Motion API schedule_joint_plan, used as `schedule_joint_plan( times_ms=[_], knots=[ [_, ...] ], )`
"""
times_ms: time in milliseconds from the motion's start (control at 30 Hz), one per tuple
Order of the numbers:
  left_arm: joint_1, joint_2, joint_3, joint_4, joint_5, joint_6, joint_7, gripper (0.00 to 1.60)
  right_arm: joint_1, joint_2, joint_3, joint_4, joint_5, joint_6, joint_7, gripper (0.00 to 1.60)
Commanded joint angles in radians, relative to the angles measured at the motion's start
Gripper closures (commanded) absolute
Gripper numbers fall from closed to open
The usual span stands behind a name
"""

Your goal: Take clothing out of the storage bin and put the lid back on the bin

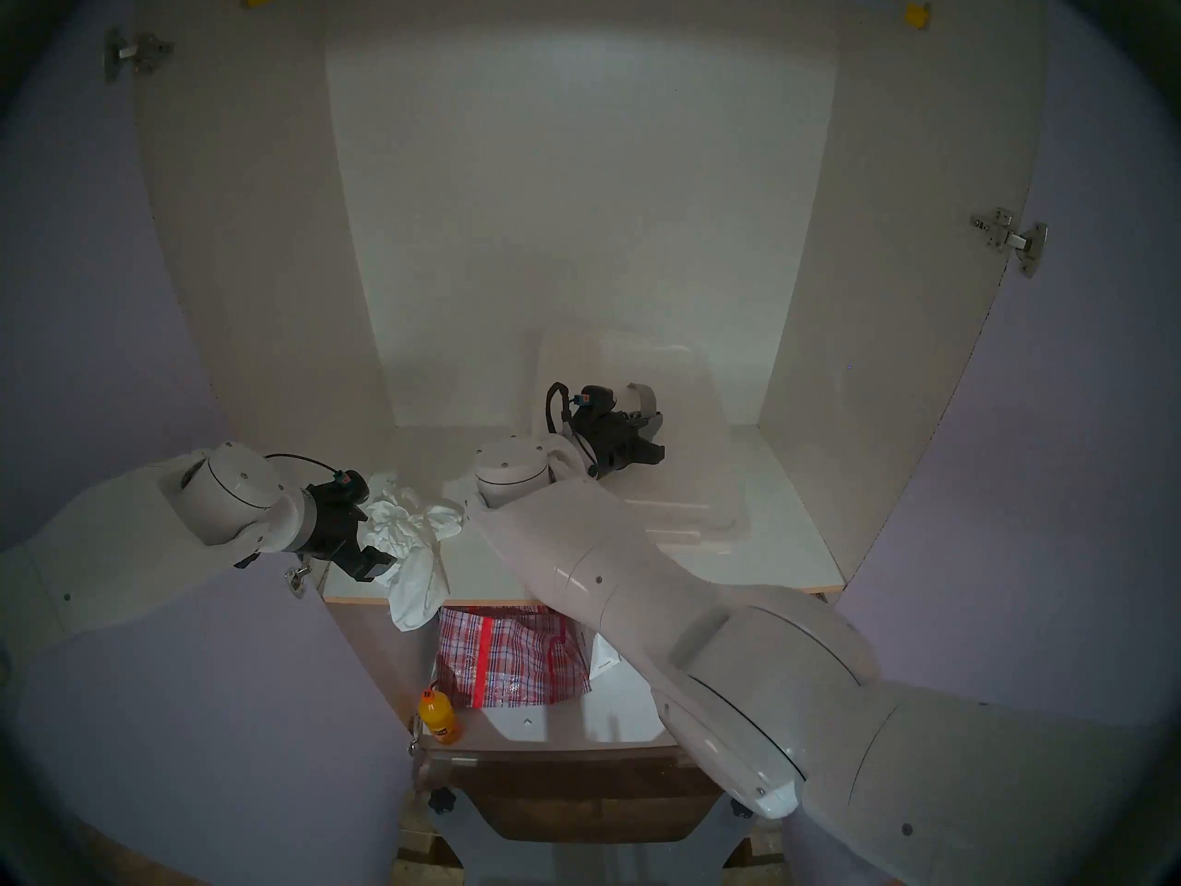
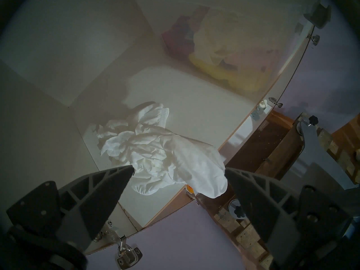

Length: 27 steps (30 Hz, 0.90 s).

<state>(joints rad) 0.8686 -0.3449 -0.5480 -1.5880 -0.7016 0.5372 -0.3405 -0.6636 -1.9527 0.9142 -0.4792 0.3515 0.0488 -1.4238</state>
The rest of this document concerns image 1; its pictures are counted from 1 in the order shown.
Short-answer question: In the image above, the white clothing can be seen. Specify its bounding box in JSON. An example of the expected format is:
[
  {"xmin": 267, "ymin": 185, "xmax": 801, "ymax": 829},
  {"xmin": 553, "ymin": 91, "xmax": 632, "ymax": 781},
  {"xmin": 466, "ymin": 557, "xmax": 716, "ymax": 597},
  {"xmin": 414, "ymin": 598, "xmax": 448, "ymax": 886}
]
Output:
[{"xmin": 360, "ymin": 472, "xmax": 465, "ymax": 633}]

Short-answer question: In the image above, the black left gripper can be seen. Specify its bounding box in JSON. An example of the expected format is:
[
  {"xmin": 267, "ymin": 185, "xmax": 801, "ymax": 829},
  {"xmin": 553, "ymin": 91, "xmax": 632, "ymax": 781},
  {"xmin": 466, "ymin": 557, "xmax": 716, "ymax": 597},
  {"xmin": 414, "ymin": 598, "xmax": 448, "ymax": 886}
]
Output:
[{"xmin": 299, "ymin": 482, "xmax": 399, "ymax": 583}]

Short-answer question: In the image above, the white bin lid grey handle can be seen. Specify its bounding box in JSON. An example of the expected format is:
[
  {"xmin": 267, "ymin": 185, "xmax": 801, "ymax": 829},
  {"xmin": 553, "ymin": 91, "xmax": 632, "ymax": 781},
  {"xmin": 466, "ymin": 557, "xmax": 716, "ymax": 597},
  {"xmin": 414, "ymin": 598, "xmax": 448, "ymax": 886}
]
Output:
[{"xmin": 535, "ymin": 326, "xmax": 753, "ymax": 551}]

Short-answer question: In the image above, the red plaid woven bag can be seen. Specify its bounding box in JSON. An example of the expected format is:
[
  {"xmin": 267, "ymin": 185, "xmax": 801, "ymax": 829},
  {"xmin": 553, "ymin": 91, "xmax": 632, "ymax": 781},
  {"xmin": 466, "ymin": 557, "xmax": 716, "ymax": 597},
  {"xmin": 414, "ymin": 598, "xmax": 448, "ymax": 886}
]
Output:
[{"xmin": 434, "ymin": 605, "xmax": 593, "ymax": 710}]

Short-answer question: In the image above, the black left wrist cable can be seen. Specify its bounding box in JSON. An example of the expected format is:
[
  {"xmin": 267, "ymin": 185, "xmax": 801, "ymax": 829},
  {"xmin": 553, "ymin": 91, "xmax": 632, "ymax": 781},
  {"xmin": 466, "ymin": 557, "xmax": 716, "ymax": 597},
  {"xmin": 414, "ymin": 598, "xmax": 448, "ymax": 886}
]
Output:
[{"xmin": 235, "ymin": 453, "xmax": 344, "ymax": 571}]

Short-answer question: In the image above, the orange juice bottle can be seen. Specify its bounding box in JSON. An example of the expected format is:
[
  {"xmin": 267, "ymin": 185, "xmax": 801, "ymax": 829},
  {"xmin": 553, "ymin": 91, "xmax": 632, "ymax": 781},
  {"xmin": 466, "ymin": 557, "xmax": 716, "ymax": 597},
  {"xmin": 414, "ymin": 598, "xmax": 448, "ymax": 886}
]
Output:
[{"xmin": 417, "ymin": 686, "xmax": 462, "ymax": 745}]

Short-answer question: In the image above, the grey robot base stand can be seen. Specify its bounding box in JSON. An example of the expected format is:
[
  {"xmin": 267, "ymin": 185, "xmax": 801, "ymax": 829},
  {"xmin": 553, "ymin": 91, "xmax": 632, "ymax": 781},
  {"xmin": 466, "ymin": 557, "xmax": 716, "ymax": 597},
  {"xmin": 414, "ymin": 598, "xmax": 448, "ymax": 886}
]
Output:
[{"xmin": 429, "ymin": 787, "xmax": 785, "ymax": 886}]

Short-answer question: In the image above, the lilac wardrobe door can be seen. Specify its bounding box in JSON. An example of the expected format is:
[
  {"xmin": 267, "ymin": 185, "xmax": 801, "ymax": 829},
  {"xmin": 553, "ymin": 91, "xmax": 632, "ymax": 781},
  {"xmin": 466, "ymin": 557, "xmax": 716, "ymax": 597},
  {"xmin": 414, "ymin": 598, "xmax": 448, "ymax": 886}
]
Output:
[
  {"xmin": 766, "ymin": 0, "xmax": 1181, "ymax": 871},
  {"xmin": 0, "ymin": 0, "xmax": 416, "ymax": 886}
]

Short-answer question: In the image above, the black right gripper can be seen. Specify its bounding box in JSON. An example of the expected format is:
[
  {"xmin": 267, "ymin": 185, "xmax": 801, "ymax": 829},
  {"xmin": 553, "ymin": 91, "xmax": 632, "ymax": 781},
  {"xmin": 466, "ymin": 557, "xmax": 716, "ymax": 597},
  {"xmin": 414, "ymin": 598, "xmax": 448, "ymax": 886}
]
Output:
[{"xmin": 569, "ymin": 408, "xmax": 668, "ymax": 480}]

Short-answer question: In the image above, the white wooden wardrobe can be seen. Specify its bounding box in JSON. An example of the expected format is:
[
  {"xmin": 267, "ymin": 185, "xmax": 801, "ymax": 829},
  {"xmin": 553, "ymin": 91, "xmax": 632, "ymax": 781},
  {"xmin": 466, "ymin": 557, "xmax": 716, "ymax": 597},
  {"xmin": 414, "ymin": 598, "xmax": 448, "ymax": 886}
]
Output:
[{"xmin": 134, "ymin": 0, "xmax": 1053, "ymax": 756}]

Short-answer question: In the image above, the brown wooden drawer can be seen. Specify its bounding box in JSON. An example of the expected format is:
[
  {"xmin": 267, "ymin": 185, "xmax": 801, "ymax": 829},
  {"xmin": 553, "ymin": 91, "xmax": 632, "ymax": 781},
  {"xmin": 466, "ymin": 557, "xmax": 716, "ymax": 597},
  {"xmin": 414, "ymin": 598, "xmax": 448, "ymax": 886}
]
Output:
[{"xmin": 452, "ymin": 750, "xmax": 734, "ymax": 844}]

